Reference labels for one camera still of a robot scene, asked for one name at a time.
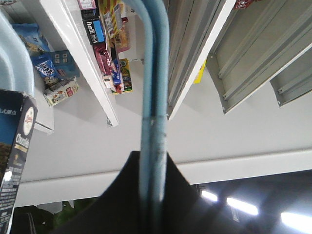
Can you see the blue snack bag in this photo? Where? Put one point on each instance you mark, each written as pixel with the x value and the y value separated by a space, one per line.
pixel 44 65

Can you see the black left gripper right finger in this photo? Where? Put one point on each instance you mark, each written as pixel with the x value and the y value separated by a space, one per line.
pixel 185 212

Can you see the dark blue Chocofello cookie box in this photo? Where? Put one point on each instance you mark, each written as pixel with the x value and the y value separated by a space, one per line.
pixel 18 114

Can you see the black Franzzi snack box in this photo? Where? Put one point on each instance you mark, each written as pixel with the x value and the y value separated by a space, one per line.
pixel 94 30

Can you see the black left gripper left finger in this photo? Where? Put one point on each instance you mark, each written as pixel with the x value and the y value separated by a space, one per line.
pixel 115 211

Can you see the light blue shopping basket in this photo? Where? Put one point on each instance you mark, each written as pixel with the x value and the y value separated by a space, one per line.
pixel 19 77

